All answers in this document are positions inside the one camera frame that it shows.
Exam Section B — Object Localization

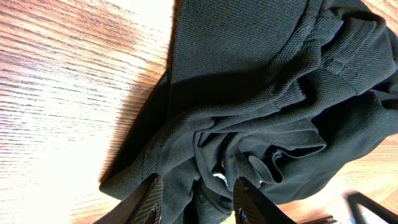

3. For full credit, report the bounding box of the black t-shirt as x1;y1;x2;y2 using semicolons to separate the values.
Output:
100;0;397;223

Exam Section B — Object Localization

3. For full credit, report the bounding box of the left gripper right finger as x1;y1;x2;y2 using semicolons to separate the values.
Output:
233;177;295;224

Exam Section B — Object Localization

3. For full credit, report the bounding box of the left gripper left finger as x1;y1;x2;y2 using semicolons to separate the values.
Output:
94;174;164;224

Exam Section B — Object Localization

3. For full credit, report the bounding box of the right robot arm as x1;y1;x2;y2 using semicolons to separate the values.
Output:
346;192;397;224

